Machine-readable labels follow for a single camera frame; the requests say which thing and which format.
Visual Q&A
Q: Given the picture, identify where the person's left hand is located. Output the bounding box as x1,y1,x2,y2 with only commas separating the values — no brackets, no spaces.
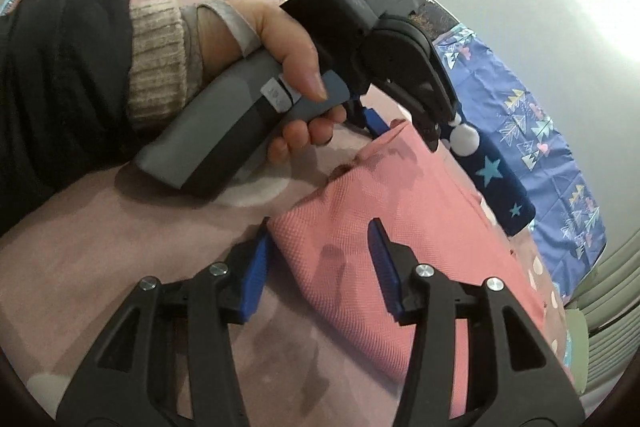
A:
196,0,352,166

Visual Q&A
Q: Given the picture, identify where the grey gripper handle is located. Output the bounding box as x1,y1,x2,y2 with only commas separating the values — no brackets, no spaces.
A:
134,49,350,198

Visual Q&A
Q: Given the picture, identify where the green pillow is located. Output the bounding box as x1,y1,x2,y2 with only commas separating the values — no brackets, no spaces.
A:
564,309,589,395

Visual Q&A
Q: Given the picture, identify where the navy star-pattern garment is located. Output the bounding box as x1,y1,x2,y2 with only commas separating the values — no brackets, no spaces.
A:
442,105,536,236

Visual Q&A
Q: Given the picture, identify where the coral pink long-sleeve shirt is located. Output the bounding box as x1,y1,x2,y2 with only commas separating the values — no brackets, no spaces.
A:
268,123,582,426

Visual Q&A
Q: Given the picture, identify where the black sleeve with beige cuff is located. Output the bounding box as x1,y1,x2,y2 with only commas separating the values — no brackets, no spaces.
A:
1,0,203,232

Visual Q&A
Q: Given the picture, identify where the mauve polka-dot bedspread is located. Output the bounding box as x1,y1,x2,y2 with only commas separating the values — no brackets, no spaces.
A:
0,0,576,427

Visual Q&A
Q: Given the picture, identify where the beige pleated curtain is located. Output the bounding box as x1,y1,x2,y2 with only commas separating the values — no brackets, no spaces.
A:
565,234,639,395

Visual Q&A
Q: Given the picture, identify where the dark floral headboard panel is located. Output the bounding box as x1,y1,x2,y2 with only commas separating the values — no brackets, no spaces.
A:
411,0,460,42

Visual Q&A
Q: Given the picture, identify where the blue tree-print sheet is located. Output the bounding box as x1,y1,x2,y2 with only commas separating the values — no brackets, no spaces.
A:
435,24,606,303

